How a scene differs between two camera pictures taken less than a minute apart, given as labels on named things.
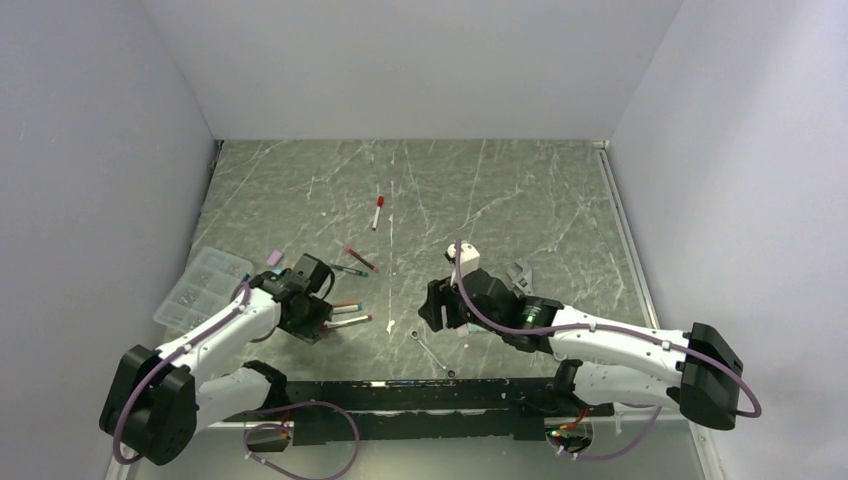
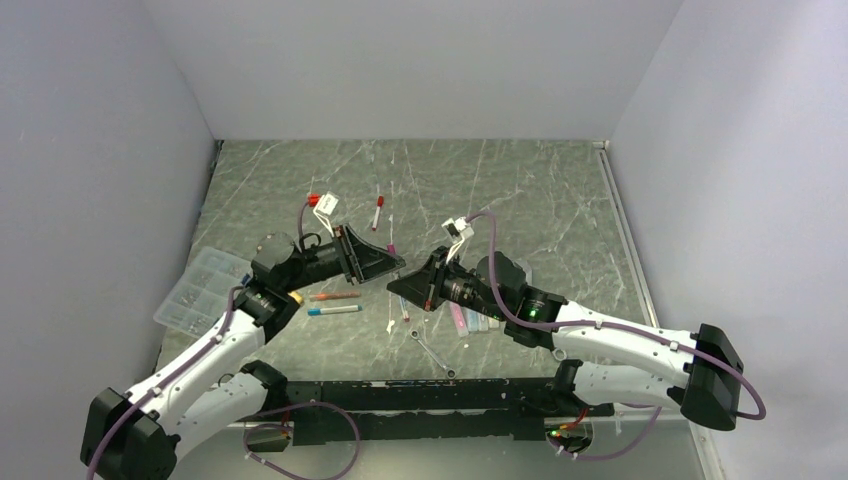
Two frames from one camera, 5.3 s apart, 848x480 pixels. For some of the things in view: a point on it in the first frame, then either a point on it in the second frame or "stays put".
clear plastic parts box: (205, 289) stays put
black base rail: (382, 411) stays put
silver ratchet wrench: (415, 334) stays put
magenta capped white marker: (328, 325) to (396, 275)
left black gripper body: (310, 320) to (319, 263)
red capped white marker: (380, 202) stays put
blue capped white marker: (347, 308) stays put
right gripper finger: (440, 293) to (424, 287)
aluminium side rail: (644, 295) stays put
